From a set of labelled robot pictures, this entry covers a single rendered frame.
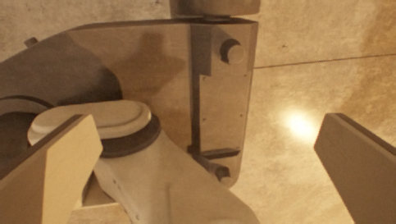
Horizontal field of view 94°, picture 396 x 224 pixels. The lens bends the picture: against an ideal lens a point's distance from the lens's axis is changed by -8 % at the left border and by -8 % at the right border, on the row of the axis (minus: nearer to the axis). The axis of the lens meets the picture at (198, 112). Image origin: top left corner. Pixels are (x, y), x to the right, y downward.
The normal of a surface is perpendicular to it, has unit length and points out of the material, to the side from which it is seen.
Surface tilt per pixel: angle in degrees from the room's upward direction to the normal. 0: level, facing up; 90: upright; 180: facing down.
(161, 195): 90
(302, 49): 0
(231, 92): 0
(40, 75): 0
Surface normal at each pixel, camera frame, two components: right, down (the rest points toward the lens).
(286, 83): 0.18, 0.49
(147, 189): -0.01, -0.86
